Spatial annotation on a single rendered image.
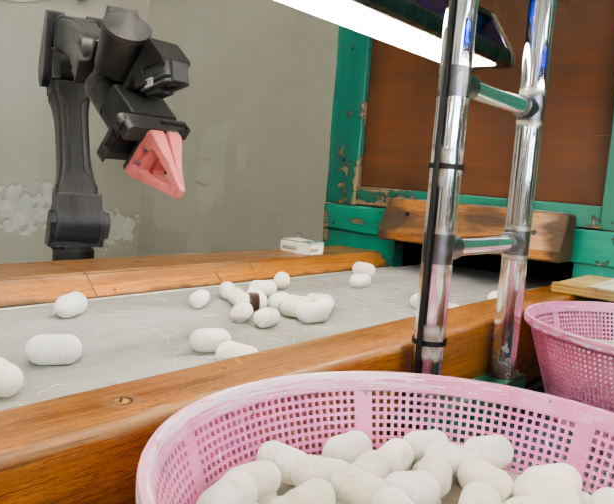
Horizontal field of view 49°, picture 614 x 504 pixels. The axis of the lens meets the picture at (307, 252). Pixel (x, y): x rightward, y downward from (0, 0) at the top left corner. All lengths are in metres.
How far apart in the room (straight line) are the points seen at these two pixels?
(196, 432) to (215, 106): 2.43
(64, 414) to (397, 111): 0.94
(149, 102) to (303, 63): 1.60
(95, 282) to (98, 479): 0.44
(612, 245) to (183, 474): 0.80
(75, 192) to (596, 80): 0.78
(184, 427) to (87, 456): 0.04
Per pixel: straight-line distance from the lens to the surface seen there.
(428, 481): 0.35
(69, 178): 1.09
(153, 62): 0.81
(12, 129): 2.81
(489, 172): 1.11
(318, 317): 0.67
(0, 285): 0.71
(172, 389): 0.38
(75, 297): 0.65
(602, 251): 1.03
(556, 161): 1.07
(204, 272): 0.85
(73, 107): 1.15
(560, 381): 0.65
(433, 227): 0.49
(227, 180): 2.64
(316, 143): 2.33
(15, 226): 2.83
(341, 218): 1.23
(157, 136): 0.80
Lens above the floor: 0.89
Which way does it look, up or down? 6 degrees down
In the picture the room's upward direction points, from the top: 4 degrees clockwise
